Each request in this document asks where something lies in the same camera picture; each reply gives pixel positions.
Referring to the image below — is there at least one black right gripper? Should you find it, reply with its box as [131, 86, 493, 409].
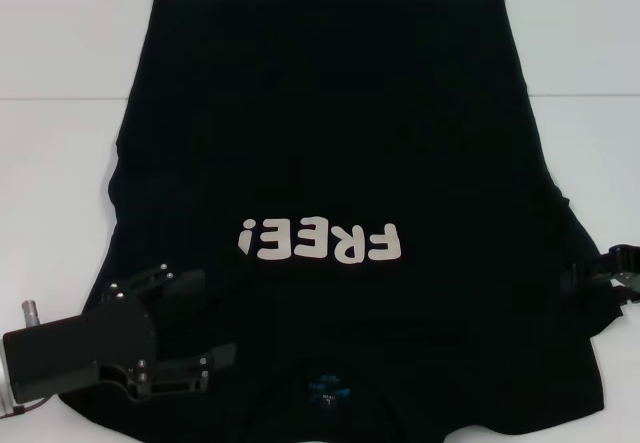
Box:
[559, 243, 640, 309]

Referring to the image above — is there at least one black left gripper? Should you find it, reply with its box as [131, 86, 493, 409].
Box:
[2, 262, 239, 404]

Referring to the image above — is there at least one black FREE print t-shirt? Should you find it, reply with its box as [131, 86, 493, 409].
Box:
[55, 0, 629, 443]

